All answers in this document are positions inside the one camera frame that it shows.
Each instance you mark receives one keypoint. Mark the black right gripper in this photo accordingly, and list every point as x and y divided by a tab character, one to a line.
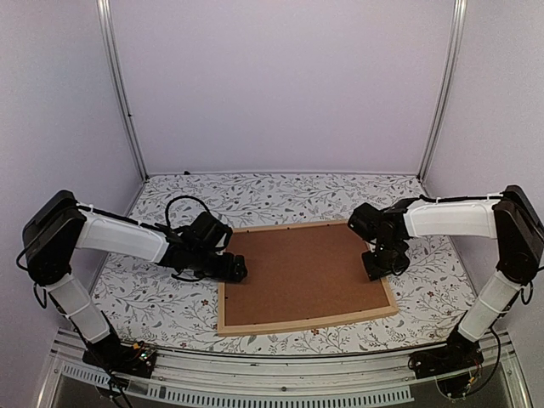
373	270

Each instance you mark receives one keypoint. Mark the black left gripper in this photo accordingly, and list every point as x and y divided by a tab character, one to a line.
225	274

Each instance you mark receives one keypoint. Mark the brown backing board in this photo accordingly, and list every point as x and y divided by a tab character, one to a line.
302	276

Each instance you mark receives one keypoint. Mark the light wooden picture frame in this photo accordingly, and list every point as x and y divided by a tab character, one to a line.
297	323

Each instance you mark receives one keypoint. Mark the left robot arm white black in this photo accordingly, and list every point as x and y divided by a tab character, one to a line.
65	228

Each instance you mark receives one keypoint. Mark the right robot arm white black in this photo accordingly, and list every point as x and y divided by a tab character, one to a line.
499	231

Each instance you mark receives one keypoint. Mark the floral patterned table mat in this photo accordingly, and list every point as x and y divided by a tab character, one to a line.
144	302

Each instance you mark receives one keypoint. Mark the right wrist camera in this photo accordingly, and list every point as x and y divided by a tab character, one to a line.
370	224

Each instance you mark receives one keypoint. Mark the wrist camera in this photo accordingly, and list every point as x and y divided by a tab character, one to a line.
207	233
370	224

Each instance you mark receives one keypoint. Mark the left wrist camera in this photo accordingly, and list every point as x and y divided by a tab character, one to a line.
207	233

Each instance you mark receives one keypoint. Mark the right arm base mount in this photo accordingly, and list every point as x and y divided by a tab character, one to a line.
459	359

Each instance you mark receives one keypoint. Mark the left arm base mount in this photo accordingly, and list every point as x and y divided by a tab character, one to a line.
112	355

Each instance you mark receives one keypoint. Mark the aluminium front rail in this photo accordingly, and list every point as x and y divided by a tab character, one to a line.
185	378

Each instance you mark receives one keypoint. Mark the right aluminium corner post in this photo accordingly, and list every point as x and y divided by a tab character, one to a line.
452	55

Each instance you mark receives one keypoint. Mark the aluminium corner post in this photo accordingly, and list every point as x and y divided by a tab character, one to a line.
452	55
112	57

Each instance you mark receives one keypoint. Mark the left aluminium corner post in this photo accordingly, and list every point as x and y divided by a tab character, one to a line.
112	57

